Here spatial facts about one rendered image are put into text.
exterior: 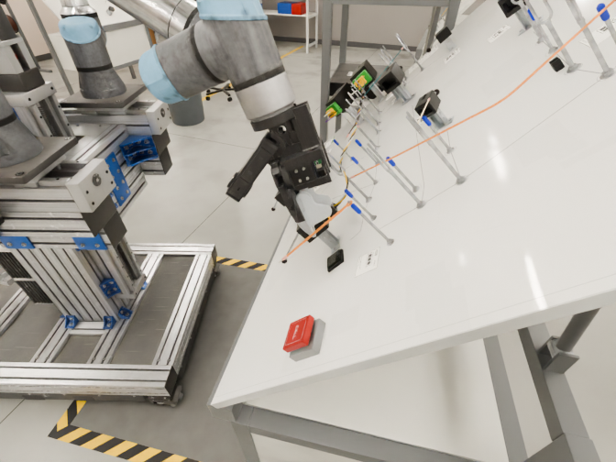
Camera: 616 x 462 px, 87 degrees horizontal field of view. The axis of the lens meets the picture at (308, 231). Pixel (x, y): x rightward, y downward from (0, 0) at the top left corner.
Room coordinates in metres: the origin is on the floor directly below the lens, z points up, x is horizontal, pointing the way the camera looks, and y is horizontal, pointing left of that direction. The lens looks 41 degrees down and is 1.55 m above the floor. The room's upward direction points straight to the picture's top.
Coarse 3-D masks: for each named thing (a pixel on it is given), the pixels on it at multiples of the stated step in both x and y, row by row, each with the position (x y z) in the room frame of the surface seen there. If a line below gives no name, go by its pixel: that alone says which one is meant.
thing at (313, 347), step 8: (320, 320) 0.30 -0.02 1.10; (320, 328) 0.29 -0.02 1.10; (312, 336) 0.27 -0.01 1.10; (320, 336) 0.28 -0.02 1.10; (312, 344) 0.26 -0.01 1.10; (320, 344) 0.26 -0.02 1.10; (296, 352) 0.26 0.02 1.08; (304, 352) 0.25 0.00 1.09; (312, 352) 0.25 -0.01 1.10; (296, 360) 0.26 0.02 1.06
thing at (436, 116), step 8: (424, 96) 0.70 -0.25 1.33; (432, 96) 0.67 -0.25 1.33; (416, 104) 0.68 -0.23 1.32; (424, 104) 0.65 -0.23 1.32; (432, 104) 0.65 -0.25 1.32; (416, 112) 0.67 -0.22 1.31; (424, 112) 0.68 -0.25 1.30; (432, 112) 0.65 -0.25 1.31; (440, 112) 0.67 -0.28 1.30; (432, 120) 0.67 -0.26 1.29; (440, 120) 0.68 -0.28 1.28; (448, 120) 0.66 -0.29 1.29; (440, 128) 0.66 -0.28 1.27
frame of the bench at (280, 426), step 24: (504, 384) 0.33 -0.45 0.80; (504, 408) 0.28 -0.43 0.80; (240, 432) 0.25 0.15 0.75; (264, 432) 0.24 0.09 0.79; (288, 432) 0.24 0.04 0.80; (312, 432) 0.24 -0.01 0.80; (336, 432) 0.24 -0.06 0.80; (504, 432) 0.24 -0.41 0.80; (360, 456) 0.20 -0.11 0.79; (384, 456) 0.19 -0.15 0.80; (408, 456) 0.19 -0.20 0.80; (432, 456) 0.19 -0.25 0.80; (456, 456) 0.19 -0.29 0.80
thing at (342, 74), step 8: (344, 64) 1.82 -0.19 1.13; (352, 64) 1.82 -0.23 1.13; (336, 72) 1.67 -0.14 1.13; (344, 72) 1.67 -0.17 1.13; (352, 72) 1.66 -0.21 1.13; (336, 80) 1.55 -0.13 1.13; (344, 80) 1.55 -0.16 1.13; (336, 88) 1.51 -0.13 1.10; (368, 88) 1.48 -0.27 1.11; (360, 96) 1.48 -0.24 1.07; (368, 96) 1.48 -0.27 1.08; (376, 96) 1.47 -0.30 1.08
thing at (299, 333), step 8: (304, 320) 0.30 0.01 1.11; (312, 320) 0.30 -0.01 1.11; (296, 328) 0.29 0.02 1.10; (304, 328) 0.28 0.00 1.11; (312, 328) 0.29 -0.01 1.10; (288, 336) 0.28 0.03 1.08; (296, 336) 0.27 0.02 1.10; (304, 336) 0.27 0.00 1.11; (288, 344) 0.27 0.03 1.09; (296, 344) 0.26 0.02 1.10; (304, 344) 0.26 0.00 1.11; (288, 352) 0.26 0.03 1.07
